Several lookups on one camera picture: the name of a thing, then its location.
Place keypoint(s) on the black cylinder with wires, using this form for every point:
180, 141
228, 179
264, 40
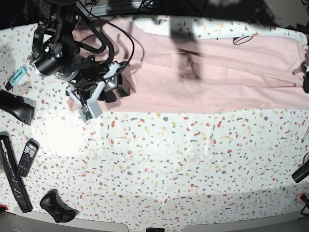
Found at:
303, 171

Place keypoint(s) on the black game controller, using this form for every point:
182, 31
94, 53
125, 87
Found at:
56, 208

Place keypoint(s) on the pen at right edge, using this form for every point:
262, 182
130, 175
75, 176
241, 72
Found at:
305, 135

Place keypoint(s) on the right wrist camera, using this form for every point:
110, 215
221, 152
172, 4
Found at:
90, 111

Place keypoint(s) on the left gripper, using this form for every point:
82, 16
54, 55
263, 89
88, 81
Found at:
306, 77

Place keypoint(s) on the pink T-shirt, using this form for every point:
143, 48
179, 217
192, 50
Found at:
207, 66

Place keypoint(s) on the red clamp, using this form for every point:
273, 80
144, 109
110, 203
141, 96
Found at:
304, 198
3, 208

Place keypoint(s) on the black box bottom edge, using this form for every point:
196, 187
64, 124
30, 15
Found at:
152, 229

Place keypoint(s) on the long black wrapped bar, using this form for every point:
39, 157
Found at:
10, 168

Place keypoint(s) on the black remote control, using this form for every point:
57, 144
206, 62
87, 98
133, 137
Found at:
28, 156

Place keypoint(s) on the turquoise highlighter marker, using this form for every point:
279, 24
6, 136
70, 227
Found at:
16, 77

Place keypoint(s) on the red clamp bottom right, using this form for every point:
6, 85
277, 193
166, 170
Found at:
304, 198

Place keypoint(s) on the black handheld device left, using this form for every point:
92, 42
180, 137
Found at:
20, 107

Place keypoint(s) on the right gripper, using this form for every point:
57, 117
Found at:
110, 85

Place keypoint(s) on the red clamp bottom left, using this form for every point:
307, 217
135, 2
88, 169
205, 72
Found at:
3, 208

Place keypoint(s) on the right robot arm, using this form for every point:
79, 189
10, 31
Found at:
92, 73

